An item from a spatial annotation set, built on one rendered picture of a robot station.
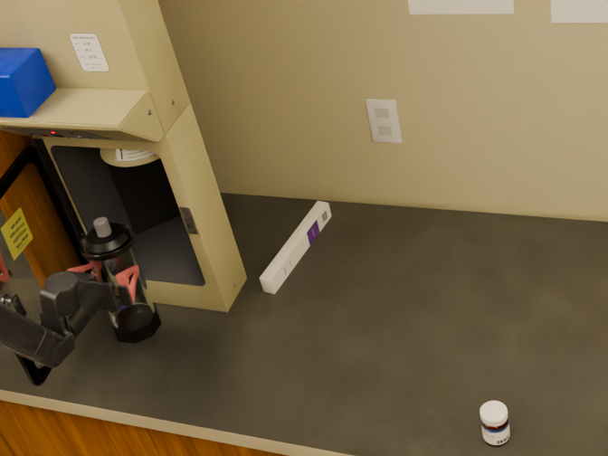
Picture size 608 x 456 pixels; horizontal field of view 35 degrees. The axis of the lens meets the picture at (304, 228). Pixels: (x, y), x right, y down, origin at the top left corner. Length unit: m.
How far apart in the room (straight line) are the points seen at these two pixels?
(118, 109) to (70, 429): 0.80
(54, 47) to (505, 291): 1.00
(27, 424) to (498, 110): 1.25
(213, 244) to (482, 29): 0.70
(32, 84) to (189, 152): 0.32
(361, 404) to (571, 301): 0.47
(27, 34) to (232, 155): 0.73
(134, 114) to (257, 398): 0.60
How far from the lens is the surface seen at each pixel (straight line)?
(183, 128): 1.86
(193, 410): 1.92
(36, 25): 1.81
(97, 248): 1.86
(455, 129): 2.11
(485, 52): 1.99
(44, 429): 2.26
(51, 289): 1.74
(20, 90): 1.78
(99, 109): 1.75
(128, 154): 1.92
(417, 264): 2.08
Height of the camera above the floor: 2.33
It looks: 38 degrees down
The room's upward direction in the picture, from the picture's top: 15 degrees counter-clockwise
